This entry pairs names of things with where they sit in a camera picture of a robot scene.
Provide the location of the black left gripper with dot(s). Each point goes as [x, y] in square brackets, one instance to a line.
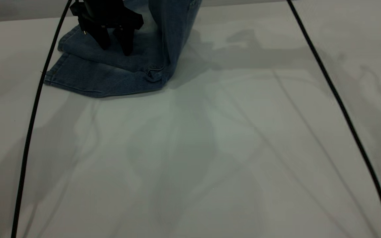
[104, 13]

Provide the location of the blue denim shorts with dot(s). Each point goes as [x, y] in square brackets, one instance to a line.
[111, 76]

